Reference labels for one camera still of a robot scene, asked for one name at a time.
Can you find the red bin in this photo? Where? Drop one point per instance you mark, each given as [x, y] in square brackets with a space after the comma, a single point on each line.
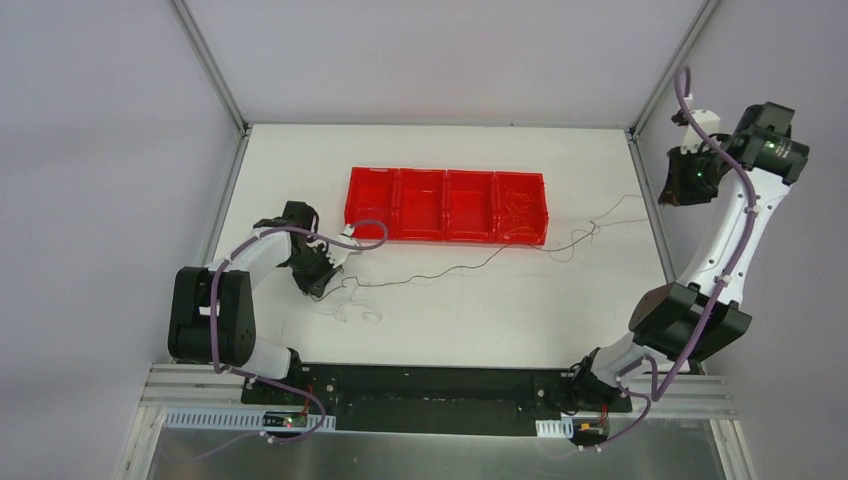
[469, 206]
[521, 206]
[372, 196]
[420, 210]

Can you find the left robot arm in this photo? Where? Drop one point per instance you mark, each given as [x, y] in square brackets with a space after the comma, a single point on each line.
[212, 318]

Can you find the aluminium frame rail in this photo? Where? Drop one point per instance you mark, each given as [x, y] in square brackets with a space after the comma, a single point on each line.
[703, 397]

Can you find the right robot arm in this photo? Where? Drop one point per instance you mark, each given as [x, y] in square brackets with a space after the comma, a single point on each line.
[748, 173]

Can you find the red bin far right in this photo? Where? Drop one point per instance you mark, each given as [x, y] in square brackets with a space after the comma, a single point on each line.
[521, 206]

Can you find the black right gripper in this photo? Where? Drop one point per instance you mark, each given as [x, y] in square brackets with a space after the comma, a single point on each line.
[684, 183]

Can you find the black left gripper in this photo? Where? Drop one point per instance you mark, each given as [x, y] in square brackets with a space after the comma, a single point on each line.
[318, 266]

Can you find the red bin far left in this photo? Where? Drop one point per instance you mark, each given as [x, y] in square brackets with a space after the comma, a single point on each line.
[372, 196]

